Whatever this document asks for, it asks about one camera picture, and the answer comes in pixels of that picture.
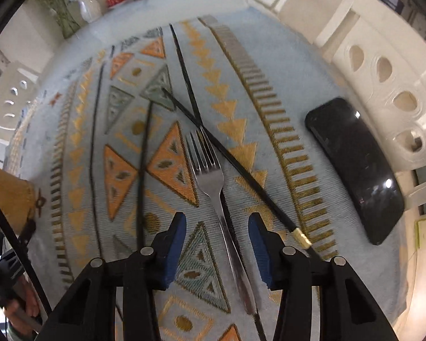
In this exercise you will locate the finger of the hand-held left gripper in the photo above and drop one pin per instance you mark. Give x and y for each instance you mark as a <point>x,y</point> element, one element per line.
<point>27,234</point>

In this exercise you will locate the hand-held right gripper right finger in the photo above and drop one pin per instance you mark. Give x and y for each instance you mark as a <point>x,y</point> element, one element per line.
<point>261,255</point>

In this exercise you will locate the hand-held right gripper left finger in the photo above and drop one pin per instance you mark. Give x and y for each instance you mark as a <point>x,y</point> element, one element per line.
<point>172,255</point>

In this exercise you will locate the black chopstick gold band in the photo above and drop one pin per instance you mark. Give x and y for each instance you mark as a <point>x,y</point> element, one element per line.
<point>301,238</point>
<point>141,202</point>

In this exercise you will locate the metal fork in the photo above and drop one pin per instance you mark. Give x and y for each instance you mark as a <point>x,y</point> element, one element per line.
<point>209,181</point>

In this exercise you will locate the person's left hand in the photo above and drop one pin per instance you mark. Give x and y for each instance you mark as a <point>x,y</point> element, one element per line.
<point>28,298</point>

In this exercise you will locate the black smartphone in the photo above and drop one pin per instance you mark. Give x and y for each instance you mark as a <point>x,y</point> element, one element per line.
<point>355,170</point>

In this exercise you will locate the patterned blue orange tablecloth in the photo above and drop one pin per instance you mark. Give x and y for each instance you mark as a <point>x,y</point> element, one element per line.
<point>287,78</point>

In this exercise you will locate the glass vase green branches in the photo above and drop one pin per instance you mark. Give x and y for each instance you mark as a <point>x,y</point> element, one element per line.
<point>56,3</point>

